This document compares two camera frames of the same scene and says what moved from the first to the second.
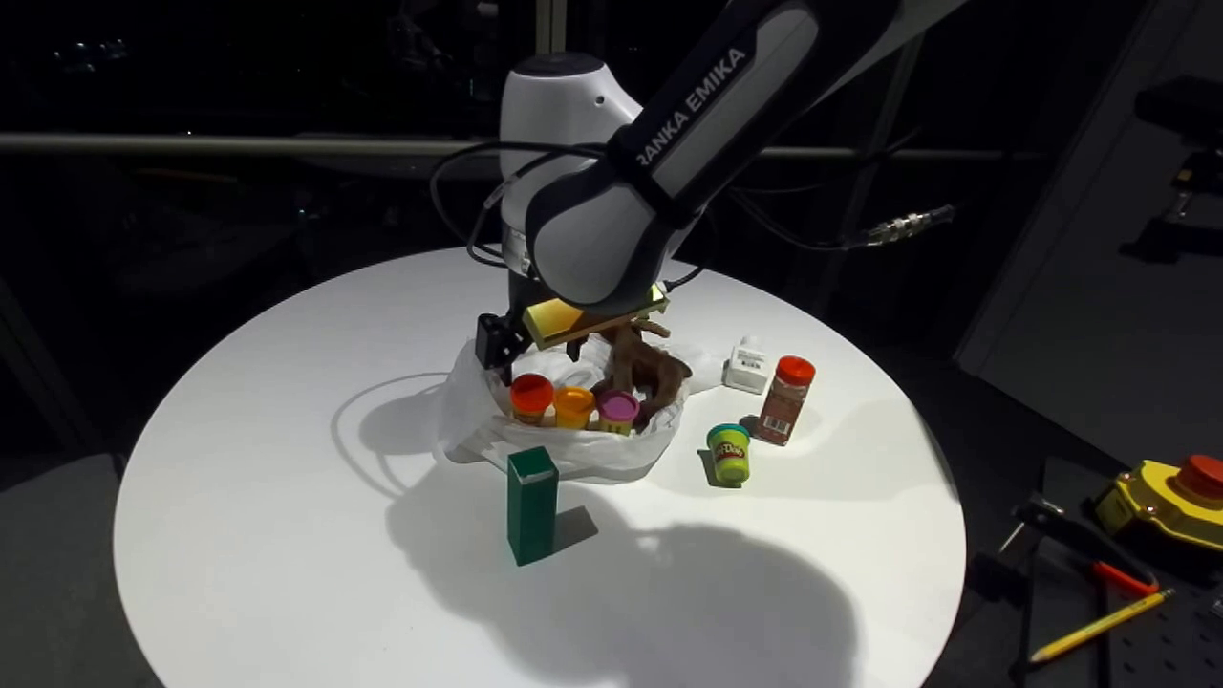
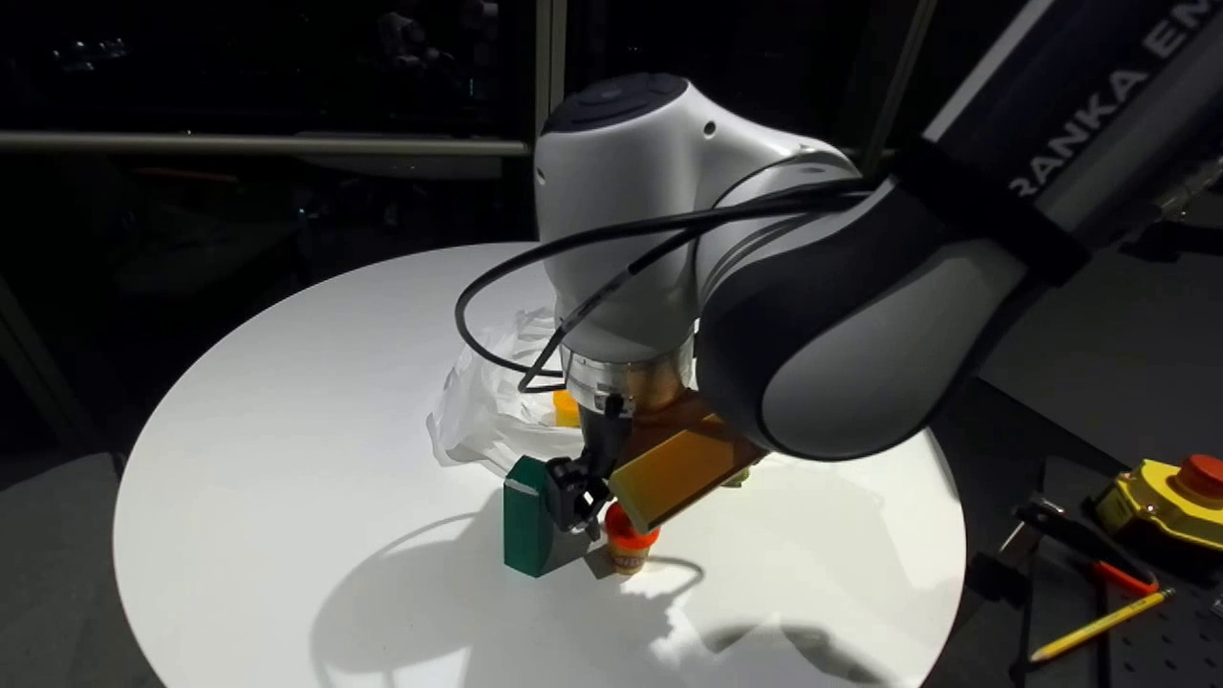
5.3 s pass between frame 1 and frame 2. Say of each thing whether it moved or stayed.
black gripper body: moved
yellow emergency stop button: stayed
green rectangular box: stayed
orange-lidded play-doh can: moved
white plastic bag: stayed
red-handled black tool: stayed
